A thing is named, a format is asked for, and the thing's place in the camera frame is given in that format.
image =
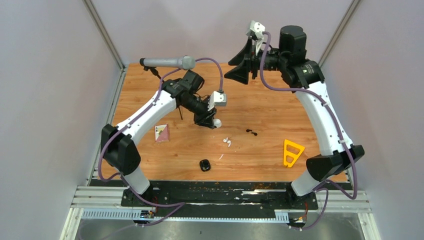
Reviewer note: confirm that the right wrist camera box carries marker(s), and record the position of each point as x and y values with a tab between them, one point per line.
255	30

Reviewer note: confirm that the silver microphone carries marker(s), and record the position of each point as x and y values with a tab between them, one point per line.
183	62

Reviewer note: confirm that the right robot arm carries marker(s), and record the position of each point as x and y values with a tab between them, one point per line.
305	79

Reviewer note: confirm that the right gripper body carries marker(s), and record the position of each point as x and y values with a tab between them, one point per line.
255	59

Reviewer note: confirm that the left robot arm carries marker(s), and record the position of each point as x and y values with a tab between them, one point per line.
119	143

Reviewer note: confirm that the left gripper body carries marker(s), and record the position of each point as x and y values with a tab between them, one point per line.
201	116

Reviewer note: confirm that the black earbud charging case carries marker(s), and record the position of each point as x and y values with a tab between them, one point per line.
205	165

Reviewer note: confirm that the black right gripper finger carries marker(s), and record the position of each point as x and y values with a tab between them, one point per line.
239	74
240	56

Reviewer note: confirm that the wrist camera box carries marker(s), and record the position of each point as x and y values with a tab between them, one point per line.
217	99
255	30

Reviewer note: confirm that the perforated metal rail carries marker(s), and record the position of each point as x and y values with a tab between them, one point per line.
275	216

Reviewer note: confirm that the white earbud charging case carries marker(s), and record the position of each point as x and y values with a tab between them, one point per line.
217	123

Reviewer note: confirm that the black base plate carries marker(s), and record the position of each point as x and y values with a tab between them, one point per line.
228	197

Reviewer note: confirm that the yellow triangular plastic frame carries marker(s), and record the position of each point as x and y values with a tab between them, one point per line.
291	152

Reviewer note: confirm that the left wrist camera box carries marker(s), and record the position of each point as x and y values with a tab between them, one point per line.
217	99

